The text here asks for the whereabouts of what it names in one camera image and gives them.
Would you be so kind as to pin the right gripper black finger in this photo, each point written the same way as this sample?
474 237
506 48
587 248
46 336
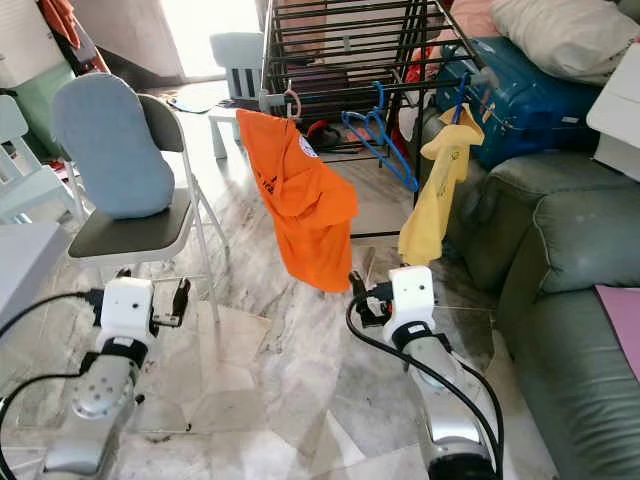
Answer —
357 284

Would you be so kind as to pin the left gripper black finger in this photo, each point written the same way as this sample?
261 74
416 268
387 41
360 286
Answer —
185 300

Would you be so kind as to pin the blue plastic hanger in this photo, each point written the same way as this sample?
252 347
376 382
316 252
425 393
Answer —
461 105
352 122
412 183

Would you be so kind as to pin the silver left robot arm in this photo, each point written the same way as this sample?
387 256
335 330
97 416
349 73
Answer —
100 400

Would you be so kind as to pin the pink plastic hanger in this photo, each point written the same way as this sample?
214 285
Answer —
298 100

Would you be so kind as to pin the grey seat folding chair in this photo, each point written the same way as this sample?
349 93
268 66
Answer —
130 235

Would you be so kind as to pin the orange shirt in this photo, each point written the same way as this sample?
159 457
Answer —
300 200

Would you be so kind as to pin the yellow shirt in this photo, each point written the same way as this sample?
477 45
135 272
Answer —
440 190

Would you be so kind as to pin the pale grey folding table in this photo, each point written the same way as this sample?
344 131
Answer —
25 265

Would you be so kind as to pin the light blue chair cushion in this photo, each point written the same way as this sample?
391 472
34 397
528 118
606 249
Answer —
110 150

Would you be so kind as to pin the green sofa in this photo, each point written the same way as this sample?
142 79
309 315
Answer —
560 300

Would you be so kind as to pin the blue white floor sheet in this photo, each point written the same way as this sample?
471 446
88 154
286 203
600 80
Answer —
195 103

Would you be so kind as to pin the purple storage bag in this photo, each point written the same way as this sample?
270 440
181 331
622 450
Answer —
315 80

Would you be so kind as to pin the blue suitcase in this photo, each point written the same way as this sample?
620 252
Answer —
530 110

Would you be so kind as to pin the black metal drying rack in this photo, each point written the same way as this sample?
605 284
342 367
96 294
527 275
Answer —
268 50

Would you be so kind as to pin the white child chair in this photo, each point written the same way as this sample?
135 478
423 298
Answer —
238 55

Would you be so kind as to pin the pink blanket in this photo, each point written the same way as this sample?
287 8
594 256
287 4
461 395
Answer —
470 18

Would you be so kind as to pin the red hanging garment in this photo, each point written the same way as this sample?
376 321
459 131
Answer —
65 20

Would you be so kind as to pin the white cabinet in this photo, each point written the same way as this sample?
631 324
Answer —
20 40

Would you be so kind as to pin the beige pillow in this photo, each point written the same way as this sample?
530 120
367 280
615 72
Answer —
570 40

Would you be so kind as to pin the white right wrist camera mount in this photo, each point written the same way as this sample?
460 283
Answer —
412 292

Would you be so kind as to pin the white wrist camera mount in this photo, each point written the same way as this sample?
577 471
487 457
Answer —
128 305
412 292

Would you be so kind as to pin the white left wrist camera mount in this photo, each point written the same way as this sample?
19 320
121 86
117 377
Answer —
128 305

